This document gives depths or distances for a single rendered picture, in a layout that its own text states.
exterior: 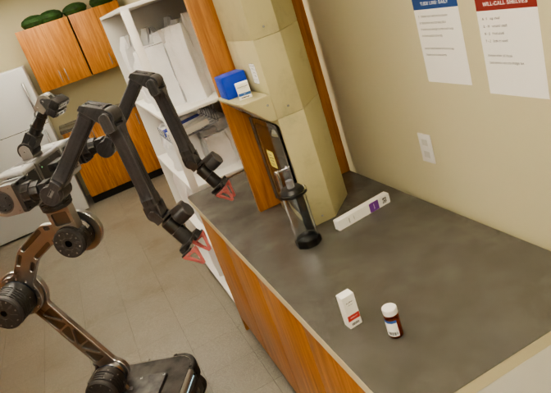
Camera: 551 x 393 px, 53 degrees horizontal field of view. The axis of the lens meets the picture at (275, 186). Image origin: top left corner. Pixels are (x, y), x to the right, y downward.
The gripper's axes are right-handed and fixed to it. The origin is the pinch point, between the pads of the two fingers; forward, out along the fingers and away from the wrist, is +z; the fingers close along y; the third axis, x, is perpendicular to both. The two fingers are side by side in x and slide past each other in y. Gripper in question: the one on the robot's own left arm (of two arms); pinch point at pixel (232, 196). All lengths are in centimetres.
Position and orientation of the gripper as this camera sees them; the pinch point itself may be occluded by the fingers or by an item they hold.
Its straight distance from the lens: 252.1
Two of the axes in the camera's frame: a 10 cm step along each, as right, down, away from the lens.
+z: 7.3, 6.6, 1.9
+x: -6.8, 6.4, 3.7
